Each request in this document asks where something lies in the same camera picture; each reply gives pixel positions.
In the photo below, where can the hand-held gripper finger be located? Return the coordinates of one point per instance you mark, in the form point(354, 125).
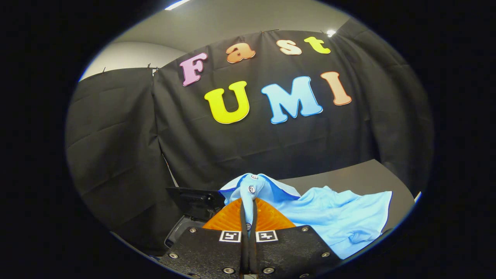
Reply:
point(244, 252)
point(252, 252)

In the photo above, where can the ceiling light panel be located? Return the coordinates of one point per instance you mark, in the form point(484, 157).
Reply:
point(331, 33)
point(177, 4)

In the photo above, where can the light blue polo shirt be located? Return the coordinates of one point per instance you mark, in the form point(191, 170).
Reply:
point(341, 217)

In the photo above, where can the dark glass washing machine lid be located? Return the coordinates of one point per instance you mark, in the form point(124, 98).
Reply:
point(193, 201)

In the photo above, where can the black backdrop cloth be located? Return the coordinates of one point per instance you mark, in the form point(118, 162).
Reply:
point(271, 143)

